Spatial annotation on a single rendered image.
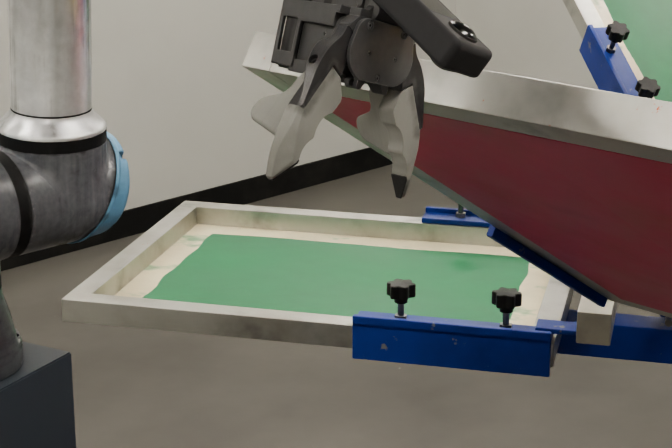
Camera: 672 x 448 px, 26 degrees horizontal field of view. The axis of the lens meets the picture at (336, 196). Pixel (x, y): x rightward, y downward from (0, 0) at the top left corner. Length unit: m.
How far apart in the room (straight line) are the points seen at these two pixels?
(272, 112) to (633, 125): 0.28
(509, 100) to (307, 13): 0.20
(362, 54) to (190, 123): 5.01
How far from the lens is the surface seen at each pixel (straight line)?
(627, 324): 2.45
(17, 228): 1.52
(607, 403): 4.45
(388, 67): 1.11
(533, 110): 1.19
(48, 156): 1.54
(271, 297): 2.45
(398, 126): 1.13
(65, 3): 1.51
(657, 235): 1.45
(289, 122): 1.06
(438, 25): 1.05
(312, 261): 2.63
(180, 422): 4.28
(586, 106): 1.17
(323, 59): 1.06
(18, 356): 1.56
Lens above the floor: 1.80
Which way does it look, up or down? 16 degrees down
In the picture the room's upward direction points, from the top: straight up
